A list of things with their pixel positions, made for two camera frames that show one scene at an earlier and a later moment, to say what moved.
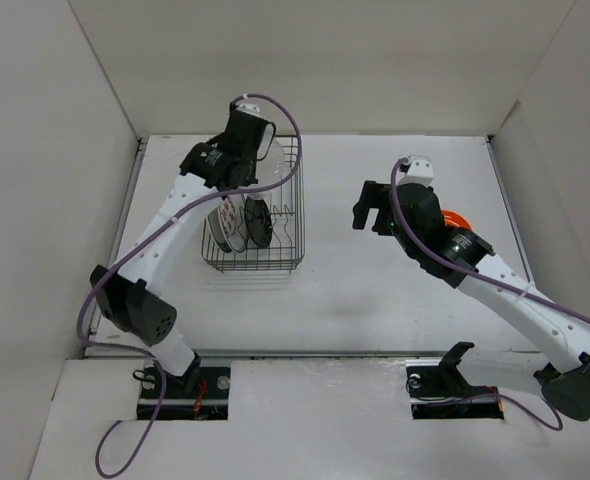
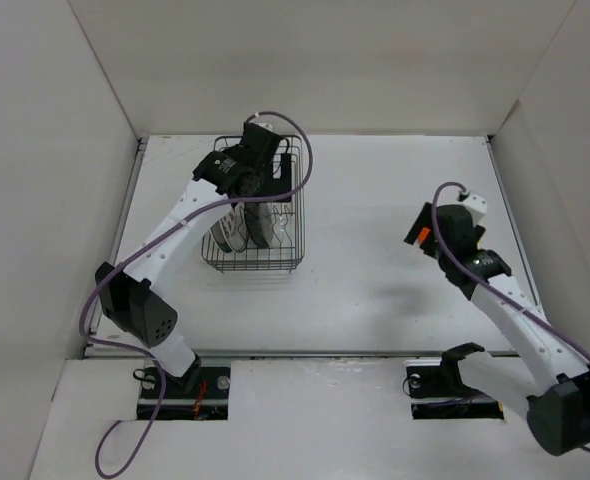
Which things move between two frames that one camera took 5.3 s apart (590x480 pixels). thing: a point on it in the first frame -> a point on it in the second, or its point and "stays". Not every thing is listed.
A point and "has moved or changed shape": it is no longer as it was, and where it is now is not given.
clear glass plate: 269,170 has moved or changed shape
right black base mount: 439,390 stays
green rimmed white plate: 217,230 stays
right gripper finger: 374,196 -> 424,219
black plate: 258,220 stays
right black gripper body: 402,242 -> 477,231
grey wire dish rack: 287,203 stays
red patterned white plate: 234,222 stays
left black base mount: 202,393 stays
